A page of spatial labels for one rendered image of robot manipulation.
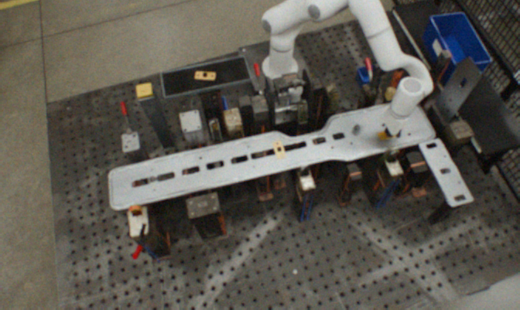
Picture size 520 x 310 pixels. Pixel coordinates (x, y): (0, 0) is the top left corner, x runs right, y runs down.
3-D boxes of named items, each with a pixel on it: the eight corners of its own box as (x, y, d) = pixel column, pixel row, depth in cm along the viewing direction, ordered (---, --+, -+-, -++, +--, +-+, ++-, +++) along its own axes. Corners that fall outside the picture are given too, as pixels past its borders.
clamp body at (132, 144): (144, 189, 191) (119, 155, 160) (141, 169, 196) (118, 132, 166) (163, 185, 192) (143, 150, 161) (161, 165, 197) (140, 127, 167)
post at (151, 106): (162, 151, 201) (137, 101, 164) (160, 139, 205) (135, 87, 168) (176, 148, 202) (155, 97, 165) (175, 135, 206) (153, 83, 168)
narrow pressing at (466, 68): (446, 125, 171) (481, 75, 142) (433, 103, 177) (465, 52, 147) (447, 124, 171) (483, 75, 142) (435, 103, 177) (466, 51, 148)
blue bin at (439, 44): (444, 85, 178) (456, 66, 167) (420, 35, 194) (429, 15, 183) (479, 80, 179) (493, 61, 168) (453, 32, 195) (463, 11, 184)
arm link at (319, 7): (291, 25, 193) (265, 40, 188) (281, 2, 190) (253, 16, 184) (357, 7, 148) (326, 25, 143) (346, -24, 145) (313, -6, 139)
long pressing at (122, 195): (111, 219, 153) (109, 217, 152) (107, 168, 165) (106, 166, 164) (438, 139, 169) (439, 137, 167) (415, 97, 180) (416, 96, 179)
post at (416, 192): (414, 198, 185) (436, 172, 161) (404, 177, 191) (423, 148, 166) (426, 195, 186) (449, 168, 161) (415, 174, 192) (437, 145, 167)
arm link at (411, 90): (403, 93, 154) (386, 104, 151) (413, 70, 142) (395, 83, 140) (419, 107, 150) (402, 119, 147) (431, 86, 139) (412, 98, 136)
